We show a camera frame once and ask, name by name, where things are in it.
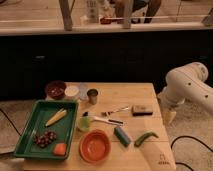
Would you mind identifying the tan black whiteboard eraser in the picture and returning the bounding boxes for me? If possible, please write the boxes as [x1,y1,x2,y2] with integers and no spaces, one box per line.
[132,105,153,116]

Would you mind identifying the red object on shelf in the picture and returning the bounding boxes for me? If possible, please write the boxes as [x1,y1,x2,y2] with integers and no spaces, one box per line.
[100,17,123,25]

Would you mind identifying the metal cup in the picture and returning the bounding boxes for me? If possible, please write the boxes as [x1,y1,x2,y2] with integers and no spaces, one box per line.
[87,89,98,105]

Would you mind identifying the orange toy block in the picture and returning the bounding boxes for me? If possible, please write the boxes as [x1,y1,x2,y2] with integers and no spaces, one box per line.
[53,143,67,156]

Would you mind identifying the red plastic bowl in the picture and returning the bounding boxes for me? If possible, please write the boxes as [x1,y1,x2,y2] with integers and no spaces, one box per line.
[79,129,111,164]

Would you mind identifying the clear plastic bottle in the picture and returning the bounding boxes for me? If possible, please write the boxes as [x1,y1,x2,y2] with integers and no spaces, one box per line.
[79,83,87,101]

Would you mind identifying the small green cup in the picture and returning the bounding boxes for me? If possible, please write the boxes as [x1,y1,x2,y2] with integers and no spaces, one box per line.
[77,116,91,132]

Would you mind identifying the black cable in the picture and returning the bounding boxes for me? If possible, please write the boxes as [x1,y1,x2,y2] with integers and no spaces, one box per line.
[170,134,213,171]
[0,108,23,137]

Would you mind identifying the yellow toy corn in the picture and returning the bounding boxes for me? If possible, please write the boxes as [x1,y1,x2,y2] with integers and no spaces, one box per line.
[45,110,67,127]

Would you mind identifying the black cable right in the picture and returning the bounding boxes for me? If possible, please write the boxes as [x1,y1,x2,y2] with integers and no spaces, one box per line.
[170,134,213,171]

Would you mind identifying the white small bowl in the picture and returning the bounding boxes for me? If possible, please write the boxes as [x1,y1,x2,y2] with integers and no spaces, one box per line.
[65,86,79,100]

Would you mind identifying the white bottle on shelf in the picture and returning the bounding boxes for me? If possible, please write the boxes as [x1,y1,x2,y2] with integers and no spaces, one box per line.
[86,0,99,23]

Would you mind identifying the dark maroon bowl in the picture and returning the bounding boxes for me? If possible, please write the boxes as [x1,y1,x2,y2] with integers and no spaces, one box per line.
[45,80,66,100]

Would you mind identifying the dark toy grapes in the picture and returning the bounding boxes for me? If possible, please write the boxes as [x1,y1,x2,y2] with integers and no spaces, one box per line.
[34,131,57,148]

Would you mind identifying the green plastic tray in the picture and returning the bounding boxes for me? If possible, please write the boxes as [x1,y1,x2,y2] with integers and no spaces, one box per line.
[14,100,78,160]

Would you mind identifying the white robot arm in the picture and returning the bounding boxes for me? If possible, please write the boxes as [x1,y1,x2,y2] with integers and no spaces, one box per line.
[157,62,213,125]

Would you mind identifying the black cable left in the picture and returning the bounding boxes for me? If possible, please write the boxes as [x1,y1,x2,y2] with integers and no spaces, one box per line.
[0,108,23,137]

